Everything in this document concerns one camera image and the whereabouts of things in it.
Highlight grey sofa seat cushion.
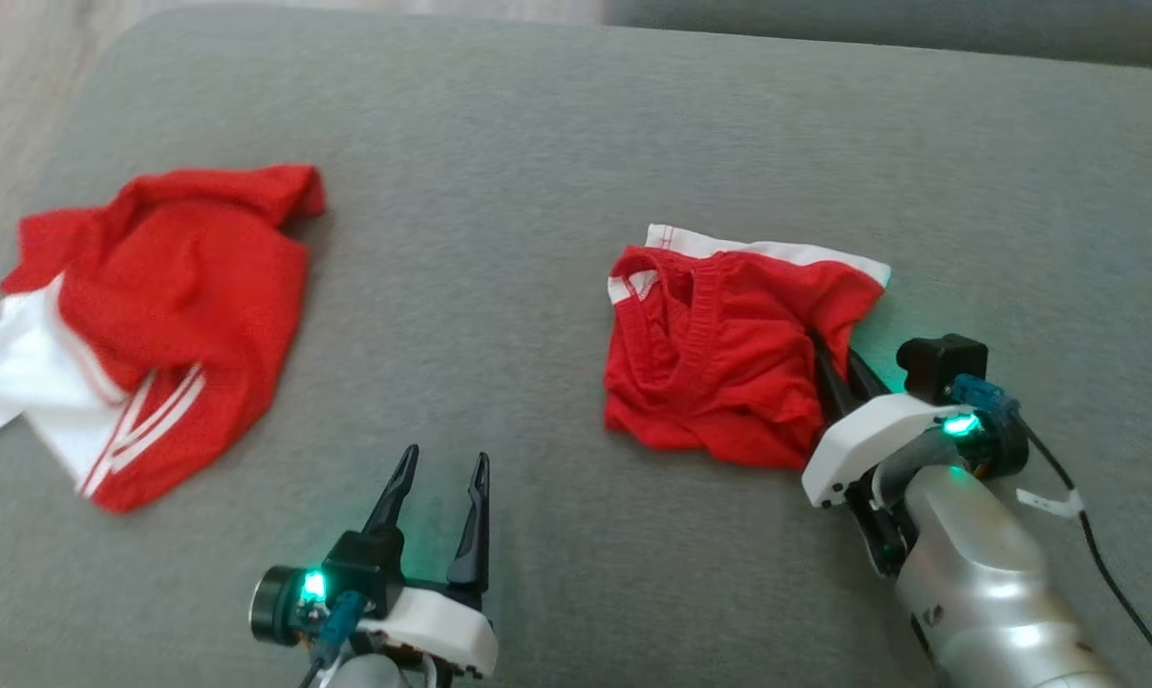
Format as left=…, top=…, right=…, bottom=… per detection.
left=603, top=0, right=1152, bottom=71

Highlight yellow and grey sofa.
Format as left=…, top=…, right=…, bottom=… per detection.
left=0, top=5, right=1152, bottom=688

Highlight red basketball jersey white trim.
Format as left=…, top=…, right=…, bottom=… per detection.
left=603, top=224, right=892, bottom=472

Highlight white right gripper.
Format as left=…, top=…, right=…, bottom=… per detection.
left=802, top=329, right=961, bottom=580

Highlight black cable with blue plug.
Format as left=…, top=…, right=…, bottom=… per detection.
left=299, top=591, right=369, bottom=688
left=953, top=375, right=1152, bottom=688

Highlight white cable tag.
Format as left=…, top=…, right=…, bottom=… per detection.
left=1015, top=486, right=1084, bottom=520

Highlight red shorts with white stripes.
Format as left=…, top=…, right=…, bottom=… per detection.
left=0, top=162, right=329, bottom=515

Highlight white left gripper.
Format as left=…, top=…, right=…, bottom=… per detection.
left=352, top=444, right=500, bottom=681

